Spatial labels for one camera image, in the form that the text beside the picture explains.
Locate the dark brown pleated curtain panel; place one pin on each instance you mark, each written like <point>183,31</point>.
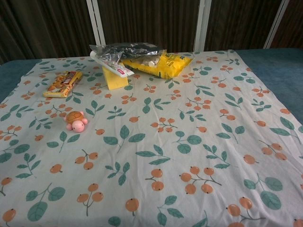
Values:
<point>42,26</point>
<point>239,23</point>
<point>294,21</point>
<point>149,21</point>

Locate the yellow snack bag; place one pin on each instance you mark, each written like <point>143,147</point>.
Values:
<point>165,64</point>

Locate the black item in clear bag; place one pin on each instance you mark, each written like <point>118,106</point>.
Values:
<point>138,48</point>

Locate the small plush toy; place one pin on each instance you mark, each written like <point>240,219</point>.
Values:
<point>75,117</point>

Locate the yellow sponge block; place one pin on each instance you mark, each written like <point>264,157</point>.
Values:
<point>116,82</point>

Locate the white partition frame post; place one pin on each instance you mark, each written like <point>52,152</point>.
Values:
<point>95,23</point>
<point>201,23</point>
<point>276,23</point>

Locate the orange yellow snack box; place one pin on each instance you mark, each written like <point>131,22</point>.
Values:
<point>62,84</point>

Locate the white floral fruit-print tablecloth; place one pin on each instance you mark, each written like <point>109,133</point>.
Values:
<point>151,142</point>

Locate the clear package with white label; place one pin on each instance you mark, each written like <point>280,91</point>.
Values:
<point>110,62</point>

